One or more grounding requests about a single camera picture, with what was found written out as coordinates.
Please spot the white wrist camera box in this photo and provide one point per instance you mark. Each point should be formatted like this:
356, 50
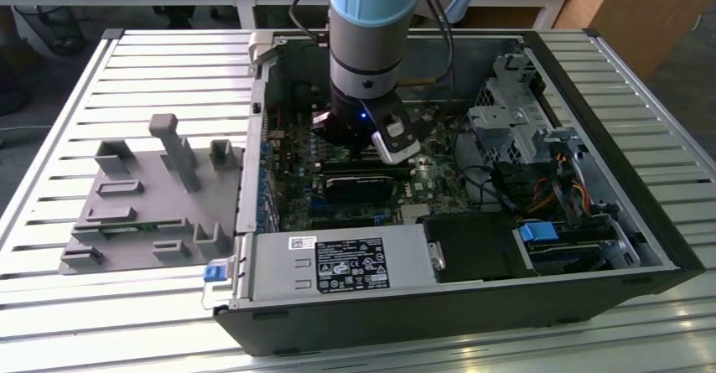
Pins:
398, 142

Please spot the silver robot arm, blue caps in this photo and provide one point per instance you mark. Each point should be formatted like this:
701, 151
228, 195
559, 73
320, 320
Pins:
363, 33

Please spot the black graphics card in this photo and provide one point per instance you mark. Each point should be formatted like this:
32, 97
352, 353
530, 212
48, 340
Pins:
358, 188

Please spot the black plastic fan shroud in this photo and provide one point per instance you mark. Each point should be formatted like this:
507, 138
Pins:
475, 243

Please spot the grey plastic parts rack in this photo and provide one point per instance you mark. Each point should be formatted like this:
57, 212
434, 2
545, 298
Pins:
151, 188

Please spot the silver power supply unit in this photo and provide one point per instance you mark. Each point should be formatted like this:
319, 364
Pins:
279, 264

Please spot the blue plastic latch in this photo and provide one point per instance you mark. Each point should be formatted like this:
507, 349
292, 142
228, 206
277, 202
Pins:
213, 273

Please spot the blue disk carrier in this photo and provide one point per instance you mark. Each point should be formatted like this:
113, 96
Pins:
538, 232

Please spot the silver metal drive cage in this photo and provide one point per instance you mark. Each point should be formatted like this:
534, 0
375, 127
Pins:
503, 130

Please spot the wooden cabinet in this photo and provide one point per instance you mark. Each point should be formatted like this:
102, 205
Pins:
649, 8

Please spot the small silver heatsink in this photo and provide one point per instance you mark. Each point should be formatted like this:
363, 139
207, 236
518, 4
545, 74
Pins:
419, 213

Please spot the green motherboard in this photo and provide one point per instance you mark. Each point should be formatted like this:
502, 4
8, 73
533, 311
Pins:
435, 180

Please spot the green RAM stick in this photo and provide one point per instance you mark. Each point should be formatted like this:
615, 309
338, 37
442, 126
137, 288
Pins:
148, 226

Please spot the black open PC case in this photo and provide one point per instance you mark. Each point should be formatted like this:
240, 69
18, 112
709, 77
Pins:
391, 322

